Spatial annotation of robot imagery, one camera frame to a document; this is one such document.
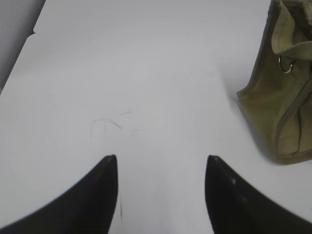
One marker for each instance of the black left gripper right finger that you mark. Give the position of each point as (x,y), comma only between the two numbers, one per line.
(235,207)

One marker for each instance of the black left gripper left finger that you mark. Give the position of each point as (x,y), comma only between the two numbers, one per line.
(86,208)

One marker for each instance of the olive yellow canvas bag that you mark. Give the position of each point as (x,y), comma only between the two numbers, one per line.
(277,100)

